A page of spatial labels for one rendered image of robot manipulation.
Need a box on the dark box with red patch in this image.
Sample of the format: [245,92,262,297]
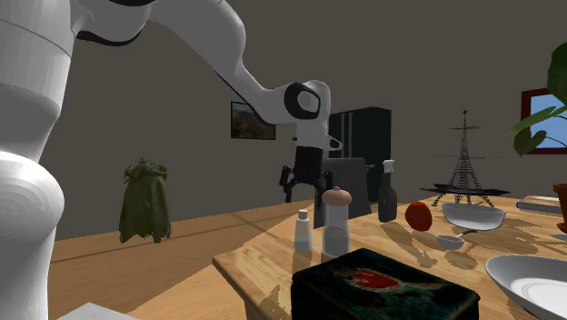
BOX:
[291,247,482,320]

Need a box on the clear grinder with tan cap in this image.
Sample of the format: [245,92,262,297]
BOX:
[321,185,353,258]

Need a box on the red apple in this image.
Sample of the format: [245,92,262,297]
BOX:
[404,200,433,233]

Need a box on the grey bowl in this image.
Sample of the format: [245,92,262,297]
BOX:
[441,202,507,232]

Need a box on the black wire tower figure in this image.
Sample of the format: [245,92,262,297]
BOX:
[419,108,512,208]

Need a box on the grey ladle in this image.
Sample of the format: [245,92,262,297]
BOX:
[435,228,479,251]

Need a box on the pale book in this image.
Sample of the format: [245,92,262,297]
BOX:
[515,195,563,216]

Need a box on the potted green plant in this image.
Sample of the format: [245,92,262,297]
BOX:
[507,41,567,235]

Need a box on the red framed window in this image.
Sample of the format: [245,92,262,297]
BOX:
[521,87,567,155]

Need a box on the framed landscape wall picture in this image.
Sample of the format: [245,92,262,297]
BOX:
[230,101,276,141]

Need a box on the black refrigerator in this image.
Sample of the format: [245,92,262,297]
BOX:
[328,105,393,204]

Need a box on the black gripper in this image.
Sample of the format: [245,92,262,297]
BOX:
[278,145,334,206]

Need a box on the dark spray bottle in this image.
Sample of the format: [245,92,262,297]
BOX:
[377,159,398,224]

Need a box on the green hanging coat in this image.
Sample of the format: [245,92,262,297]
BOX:
[118,157,174,245]

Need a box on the white plate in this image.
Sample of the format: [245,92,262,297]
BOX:
[484,255,567,320]

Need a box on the grey chair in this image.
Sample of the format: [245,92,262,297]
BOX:
[313,156,376,229]

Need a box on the wooden table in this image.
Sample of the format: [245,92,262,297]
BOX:
[212,195,567,320]

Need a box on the small white bottle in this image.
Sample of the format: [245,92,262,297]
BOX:
[293,208,313,254]

